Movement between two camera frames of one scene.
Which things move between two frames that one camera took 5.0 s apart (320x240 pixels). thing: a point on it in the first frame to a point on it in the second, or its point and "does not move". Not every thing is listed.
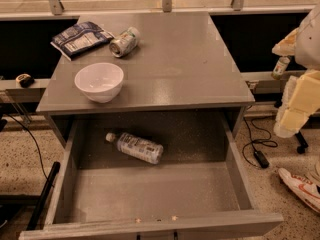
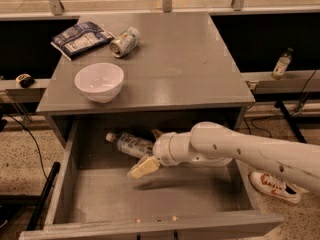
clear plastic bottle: x=137 y=147 does not move
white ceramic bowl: x=101 y=81 does not move
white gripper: x=309 y=47 to x=162 y=149
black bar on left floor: x=44 y=195 does not move
